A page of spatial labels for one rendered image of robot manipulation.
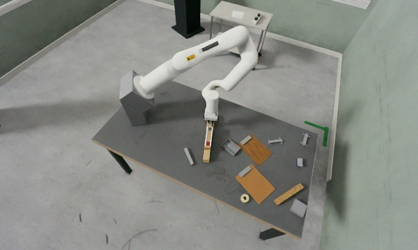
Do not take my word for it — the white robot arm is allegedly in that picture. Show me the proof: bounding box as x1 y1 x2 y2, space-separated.
134 26 258 121

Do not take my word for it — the wooden flat bar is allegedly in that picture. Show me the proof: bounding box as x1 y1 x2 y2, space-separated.
274 184 304 205

